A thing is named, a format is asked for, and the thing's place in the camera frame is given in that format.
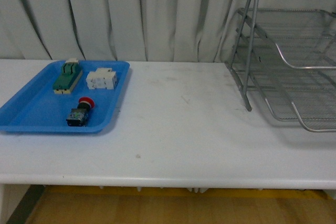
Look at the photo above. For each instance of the blue plastic tray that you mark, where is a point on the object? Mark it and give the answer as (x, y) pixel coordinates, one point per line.
(35, 108)

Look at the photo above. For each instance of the red emergency stop button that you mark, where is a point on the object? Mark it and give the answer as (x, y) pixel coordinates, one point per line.
(79, 116)

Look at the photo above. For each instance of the white circuit breaker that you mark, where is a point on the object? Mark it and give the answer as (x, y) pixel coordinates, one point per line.
(102, 78)

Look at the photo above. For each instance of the silver mesh file rack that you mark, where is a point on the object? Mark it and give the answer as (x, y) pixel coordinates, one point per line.
(288, 56)

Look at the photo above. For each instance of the green knife switch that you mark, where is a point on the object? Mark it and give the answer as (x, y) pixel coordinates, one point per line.
(70, 74)

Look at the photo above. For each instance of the white curtain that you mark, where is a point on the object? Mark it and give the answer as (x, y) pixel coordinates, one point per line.
(130, 30)

